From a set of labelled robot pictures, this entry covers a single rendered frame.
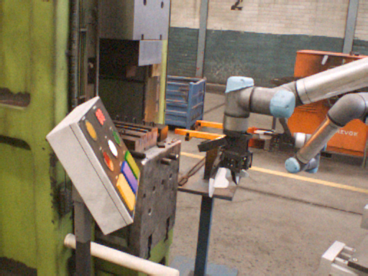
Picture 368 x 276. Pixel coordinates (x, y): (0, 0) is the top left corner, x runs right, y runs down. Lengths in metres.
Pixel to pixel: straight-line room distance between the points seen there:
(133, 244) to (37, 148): 0.57
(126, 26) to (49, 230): 0.79
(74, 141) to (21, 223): 0.82
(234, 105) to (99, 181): 0.44
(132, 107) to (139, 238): 0.64
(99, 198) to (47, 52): 0.57
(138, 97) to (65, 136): 1.03
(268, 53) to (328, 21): 1.42
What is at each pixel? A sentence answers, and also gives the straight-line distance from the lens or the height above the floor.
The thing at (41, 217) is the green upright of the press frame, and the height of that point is 0.73.
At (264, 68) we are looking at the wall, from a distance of 9.23.
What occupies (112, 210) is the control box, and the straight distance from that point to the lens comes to 0.95.
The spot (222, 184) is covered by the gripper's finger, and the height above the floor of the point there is 0.98.
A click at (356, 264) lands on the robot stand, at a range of 1.25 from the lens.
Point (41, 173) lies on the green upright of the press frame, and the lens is 1.42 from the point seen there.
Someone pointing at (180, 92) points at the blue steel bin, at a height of 0.57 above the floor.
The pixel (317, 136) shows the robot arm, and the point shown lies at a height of 0.98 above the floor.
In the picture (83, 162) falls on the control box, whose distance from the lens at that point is 0.91.
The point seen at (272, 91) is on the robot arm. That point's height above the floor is 1.26.
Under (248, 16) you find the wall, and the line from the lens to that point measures 9.31.
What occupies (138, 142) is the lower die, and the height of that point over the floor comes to 0.97.
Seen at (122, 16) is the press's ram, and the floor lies 1.45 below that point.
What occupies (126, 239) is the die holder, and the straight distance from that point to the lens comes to 1.71.
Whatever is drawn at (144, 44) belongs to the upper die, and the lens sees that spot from 1.51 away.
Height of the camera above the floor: 1.41
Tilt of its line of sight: 15 degrees down
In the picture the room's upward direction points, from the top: 3 degrees clockwise
